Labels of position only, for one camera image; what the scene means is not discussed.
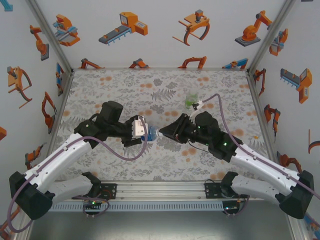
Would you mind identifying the aluminium frame post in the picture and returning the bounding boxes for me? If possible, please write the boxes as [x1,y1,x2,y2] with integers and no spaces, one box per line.
[26,0,75,76]
[246,0,298,76]

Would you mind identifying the aluminium side rail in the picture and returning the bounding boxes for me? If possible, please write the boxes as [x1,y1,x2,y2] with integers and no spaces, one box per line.
[246,71,277,161]
[43,71,76,161]

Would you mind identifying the floral tablecloth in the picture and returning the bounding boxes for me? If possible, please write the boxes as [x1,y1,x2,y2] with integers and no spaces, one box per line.
[47,68,276,182]

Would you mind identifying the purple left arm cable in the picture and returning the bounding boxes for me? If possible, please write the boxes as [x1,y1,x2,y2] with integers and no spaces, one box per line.
[0,116,148,234]

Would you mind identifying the clear bottle with blue label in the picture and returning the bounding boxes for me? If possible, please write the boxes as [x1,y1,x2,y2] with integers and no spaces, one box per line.
[141,125,164,143]

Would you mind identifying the clear bottle with green label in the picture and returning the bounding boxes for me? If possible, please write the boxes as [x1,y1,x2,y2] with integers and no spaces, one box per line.
[184,91,200,110]

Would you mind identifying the grey slotted cable duct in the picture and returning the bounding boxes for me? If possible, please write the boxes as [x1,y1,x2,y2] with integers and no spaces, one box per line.
[51,201,225,213]

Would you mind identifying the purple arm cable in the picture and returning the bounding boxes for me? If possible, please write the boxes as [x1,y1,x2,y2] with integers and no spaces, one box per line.
[0,116,148,234]
[199,93,320,218]

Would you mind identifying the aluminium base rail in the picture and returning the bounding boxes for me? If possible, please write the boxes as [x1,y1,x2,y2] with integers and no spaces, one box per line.
[53,180,281,201]

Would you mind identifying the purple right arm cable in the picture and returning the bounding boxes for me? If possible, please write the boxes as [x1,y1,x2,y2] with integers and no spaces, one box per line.
[199,93,320,218]

